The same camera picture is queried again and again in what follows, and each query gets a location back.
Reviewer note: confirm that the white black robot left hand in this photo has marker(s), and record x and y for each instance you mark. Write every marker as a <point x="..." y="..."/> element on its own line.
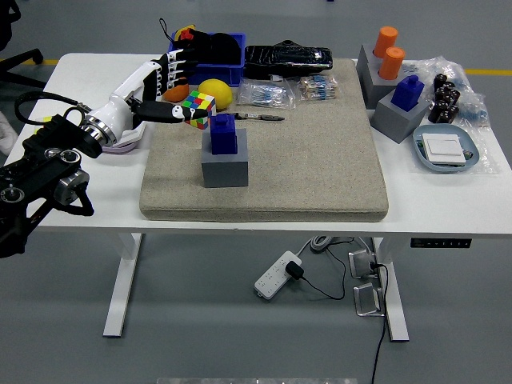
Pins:
<point x="128" y="90"/>

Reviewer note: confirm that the blue seal with round knob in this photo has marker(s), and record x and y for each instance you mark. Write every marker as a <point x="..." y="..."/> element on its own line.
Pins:
<point x="224" y="136"/>

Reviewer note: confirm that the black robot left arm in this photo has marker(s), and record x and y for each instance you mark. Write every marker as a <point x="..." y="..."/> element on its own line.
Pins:
<point x="40" y="144"/>

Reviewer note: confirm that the grey cube seal holder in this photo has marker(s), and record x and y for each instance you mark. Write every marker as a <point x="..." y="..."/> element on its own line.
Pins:
<point x="394" y="122"/>
<point x="224" y="172"/>

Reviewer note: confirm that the blue seal with square knob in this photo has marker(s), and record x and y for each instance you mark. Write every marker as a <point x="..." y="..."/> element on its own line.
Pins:
<point x="406" y="96"/>

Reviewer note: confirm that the orange fruit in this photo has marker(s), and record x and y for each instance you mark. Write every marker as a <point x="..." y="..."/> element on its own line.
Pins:
<point x="176" y="94"/>

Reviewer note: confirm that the bright colourful puzzle cube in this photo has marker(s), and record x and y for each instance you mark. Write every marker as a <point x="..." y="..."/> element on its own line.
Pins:
<point x="200" y="100"/>

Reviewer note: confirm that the yellow red tool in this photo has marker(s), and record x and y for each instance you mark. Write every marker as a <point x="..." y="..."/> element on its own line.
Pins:
<point x="185" y="34"/>

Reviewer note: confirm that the blue plastic bin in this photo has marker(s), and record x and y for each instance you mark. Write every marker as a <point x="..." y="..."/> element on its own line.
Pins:
<point x="216" y="74"/>

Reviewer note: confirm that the yellow lemon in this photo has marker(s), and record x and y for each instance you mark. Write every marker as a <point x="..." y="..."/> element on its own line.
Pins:
<point x="218" y="94"/>

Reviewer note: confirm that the bag of blue resistors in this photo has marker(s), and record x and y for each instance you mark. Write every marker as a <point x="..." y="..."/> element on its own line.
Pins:
<point x="264" y="96"/>

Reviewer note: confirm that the black slim hand tool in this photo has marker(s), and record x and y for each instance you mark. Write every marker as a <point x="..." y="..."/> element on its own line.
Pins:
<point x="264" y="117"/>

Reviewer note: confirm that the black wrapped keyboard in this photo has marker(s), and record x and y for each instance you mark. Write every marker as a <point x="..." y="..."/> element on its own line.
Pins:
<point x="288" y="60"/>

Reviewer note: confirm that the beige fabric mat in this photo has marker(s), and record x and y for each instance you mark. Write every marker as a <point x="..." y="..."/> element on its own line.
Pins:
<point x="300" y="168"/>

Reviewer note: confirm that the bag of brown resistors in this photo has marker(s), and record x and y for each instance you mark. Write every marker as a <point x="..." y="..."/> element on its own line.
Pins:
<point x="320" y="88"/>

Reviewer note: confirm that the white table leg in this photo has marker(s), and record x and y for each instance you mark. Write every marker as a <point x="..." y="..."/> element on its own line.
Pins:
<point x="398" y="312"/>
<point x="120" y="288"/>

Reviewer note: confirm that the white power strip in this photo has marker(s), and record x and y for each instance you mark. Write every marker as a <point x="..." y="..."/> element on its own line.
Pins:
<point x="272" y="278"/>

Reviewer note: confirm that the tall grey double holder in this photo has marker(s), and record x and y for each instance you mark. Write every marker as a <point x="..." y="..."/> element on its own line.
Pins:
<point x="370" y="80"/>

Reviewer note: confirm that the orange cylinder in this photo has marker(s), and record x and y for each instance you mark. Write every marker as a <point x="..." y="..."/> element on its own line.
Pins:
<point x="392" y="64"/>
<point x="386" y="40"/>

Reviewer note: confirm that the green circuit board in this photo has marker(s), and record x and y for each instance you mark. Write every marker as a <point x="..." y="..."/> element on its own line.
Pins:
<point x="419" y="145"/>

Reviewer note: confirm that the black capacitor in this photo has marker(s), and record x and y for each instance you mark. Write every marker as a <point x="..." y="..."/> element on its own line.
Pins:
<point x="454" y="97"/>
<point x="441" y="79"/>
<point x="449" y="87"/>
<point x="441" y="95"/>
<point x="439" y="109"/>
<point x="452" y="113"/>

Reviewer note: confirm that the light blue plate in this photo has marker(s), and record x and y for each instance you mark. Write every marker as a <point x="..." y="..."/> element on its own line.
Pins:
<point x="440" y="168"/>

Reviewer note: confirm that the clear bag with blue parts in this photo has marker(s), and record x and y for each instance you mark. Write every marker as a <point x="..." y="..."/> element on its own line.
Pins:
<point x="472" y="100"/>

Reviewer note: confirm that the black table control panel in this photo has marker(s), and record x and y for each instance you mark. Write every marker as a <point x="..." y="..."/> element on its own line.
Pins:
<point x="440" y="243"/>

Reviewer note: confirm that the flat clear plastic bag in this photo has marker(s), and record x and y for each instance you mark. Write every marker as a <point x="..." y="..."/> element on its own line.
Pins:
<point x="488" y="164"/>

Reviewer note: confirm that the metal bracket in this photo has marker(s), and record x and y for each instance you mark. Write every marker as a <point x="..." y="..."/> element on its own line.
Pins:
<point x="362" y="264"/>
<point x="366" y="300"/>

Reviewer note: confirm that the white wall switch panel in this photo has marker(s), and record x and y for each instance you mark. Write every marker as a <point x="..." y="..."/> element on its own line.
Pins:
<point x="444" y="149"/>

